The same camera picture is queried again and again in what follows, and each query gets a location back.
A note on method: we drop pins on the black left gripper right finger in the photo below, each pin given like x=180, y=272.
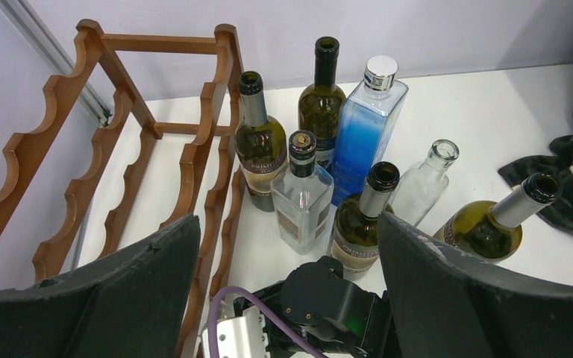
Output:
x=447, y=303

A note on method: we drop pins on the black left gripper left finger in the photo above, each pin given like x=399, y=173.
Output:
x=130, y=303

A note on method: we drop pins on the green wine bottle left rear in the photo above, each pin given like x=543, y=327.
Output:
x=260, y=141

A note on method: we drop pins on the clear square bottle black cap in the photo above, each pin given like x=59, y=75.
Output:
x=301, y=194

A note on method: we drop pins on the blue square glass bottle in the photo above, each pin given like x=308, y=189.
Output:
x=366, y=123

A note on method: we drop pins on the clear round glass bottle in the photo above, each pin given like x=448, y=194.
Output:
x=421, y=186

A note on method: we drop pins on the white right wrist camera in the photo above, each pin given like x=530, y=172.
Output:
x=241, y=335

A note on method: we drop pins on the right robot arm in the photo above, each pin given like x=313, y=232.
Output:
x=331, y=313

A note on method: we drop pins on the aluminium corner profile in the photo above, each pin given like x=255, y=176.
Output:
x=34, y=30

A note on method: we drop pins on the green wine bottle right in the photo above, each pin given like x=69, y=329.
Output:
x=493, y=230

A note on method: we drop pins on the green wine bottle brown label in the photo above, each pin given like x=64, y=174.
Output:
x=354, y=238

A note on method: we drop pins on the brown wooden wine rack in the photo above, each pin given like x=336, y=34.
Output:
x=143, y=174

